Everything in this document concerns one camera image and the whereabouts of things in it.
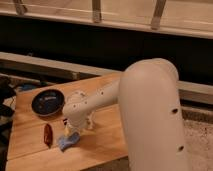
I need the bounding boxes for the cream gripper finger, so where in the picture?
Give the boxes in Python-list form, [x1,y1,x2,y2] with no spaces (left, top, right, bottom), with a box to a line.
[64,125,71,137]

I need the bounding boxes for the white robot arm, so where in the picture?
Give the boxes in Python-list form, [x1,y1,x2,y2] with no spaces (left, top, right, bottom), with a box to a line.
[63,58,189,171]

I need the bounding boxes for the dark ceramic bowl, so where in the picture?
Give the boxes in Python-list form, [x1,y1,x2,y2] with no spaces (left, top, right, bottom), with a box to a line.
[31,89,65,117]

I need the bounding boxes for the small white bottle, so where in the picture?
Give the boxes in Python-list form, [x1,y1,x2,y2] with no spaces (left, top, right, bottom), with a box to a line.
[86,114,94,130]

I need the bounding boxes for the red oblong object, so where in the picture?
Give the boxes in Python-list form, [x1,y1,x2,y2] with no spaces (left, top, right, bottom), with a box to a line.
[44,124,53,147]

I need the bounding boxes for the wooden table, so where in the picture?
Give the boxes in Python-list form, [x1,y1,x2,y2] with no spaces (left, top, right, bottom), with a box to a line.
[5,72,131,171]

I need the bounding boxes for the dark objects at left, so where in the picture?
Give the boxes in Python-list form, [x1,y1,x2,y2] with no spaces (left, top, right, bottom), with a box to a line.
[0,75,17,141]

